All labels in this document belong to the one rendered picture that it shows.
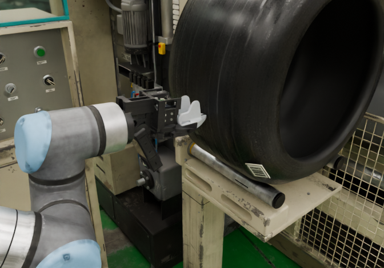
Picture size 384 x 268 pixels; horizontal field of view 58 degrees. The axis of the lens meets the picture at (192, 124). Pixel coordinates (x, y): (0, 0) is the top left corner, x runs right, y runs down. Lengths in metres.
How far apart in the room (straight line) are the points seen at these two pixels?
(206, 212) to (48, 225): 0.92
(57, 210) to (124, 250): 1.51
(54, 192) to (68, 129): 0.11
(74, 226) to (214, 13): 0.49
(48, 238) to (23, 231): 0.03
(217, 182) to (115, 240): 1.19
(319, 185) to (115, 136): 0.76
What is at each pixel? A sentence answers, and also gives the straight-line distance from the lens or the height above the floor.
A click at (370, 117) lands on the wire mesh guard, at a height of 0.99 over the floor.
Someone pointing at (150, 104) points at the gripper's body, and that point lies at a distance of 0.65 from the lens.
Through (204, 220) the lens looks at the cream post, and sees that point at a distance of 1.39.
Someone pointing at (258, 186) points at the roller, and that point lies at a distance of 0.95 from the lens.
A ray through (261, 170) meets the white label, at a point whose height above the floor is 1.03.
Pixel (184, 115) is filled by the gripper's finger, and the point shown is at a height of 1.17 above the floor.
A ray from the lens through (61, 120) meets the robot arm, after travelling 0.58.
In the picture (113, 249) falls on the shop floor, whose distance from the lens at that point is 2.09.
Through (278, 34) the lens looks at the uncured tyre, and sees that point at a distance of 0.69.
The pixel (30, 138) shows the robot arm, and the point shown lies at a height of 1.22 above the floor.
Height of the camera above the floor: 1.47
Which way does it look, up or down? 26 degrees down
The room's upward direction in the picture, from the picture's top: straight up
